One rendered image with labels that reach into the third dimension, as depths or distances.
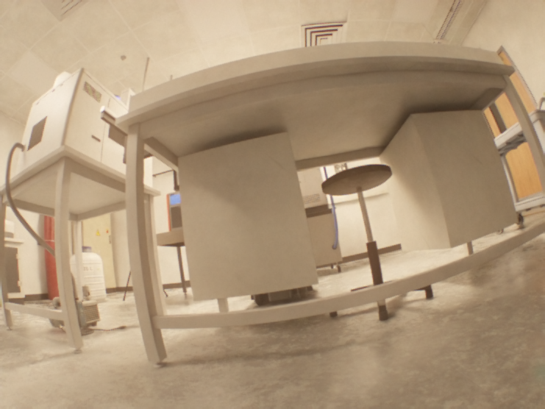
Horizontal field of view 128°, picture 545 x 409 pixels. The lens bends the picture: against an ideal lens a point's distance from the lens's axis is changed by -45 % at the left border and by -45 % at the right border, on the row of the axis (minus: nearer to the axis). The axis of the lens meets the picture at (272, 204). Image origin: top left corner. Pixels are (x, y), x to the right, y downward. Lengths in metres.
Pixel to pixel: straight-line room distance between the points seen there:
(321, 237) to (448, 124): 1.94
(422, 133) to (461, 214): 0.40
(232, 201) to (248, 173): 0.13
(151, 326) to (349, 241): 3.56
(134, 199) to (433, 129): 1.26
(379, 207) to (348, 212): 0.55
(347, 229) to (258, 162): 3.18
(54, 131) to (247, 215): 1.09
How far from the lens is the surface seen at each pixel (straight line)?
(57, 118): 1.49
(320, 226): 2.77
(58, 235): 1.18
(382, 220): 4.22
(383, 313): 0.96
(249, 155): 1.01
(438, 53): 1.13
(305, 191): 2.90
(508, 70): 1.42
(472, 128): 1.40
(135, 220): 0.84
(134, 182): 0.88
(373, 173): 1.05
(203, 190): 1.02
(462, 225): 1.17
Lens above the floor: 0.32
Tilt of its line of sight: 12 degrees up
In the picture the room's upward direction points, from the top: 10 degrees counter-clockwise
